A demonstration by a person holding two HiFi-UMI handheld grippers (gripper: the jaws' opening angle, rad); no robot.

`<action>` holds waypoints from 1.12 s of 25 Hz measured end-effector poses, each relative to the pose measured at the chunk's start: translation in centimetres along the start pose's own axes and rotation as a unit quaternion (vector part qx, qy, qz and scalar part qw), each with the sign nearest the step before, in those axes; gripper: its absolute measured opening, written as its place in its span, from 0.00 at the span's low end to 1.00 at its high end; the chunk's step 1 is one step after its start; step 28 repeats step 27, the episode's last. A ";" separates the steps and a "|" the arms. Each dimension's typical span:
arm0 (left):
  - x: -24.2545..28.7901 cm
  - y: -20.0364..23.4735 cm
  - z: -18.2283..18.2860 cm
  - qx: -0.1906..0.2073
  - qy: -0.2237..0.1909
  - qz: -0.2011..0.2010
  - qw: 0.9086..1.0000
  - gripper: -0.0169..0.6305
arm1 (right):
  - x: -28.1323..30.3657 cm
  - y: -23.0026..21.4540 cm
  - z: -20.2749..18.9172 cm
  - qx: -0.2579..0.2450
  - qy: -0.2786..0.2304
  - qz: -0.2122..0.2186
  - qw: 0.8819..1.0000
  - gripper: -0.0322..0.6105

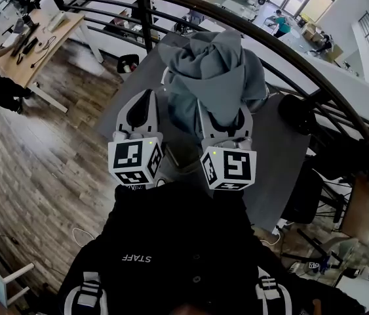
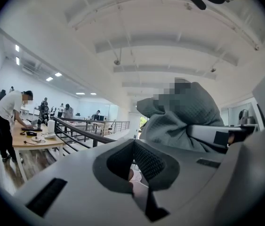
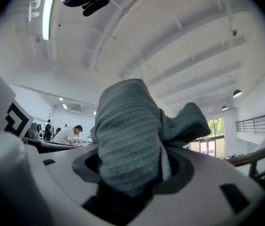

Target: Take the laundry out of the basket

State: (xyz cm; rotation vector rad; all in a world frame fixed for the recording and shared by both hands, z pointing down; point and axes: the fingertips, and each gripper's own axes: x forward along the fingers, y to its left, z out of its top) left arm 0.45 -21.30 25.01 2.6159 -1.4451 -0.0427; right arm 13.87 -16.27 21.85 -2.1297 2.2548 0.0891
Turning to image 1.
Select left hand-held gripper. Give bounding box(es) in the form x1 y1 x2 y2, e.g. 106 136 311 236
107 89 165 186

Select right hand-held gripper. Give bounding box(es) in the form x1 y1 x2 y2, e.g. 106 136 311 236
197 100 258 192

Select grey hooded garment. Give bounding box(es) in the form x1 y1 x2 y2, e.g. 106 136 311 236
157 30 269 140

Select person's left forearm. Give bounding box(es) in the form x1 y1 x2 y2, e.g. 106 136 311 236
105 184 159 249

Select person's right forearm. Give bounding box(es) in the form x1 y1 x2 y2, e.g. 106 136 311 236
212 188 260 249

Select black waste bin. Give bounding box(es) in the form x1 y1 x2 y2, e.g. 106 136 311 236
117 53 140 75

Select black round bag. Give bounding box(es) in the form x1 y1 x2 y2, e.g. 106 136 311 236
278 94 317 136

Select black chair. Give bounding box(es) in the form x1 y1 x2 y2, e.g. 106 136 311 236
282 136 369 224

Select light wooden desk white legs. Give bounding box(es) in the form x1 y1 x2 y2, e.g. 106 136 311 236
0 8 106 114

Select person's black jacket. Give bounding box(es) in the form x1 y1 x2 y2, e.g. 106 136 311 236
58 180 306 315

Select white laptop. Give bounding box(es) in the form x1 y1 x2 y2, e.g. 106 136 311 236
39 0 67 32

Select brown wooden board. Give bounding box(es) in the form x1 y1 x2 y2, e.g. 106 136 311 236
340 175 369 243

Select white black shoulder strap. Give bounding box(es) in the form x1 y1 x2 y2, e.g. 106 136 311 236
64 271 108 315
255 276 292 315

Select white furniture frame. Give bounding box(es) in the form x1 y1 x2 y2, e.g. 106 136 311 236
0 195 36 308

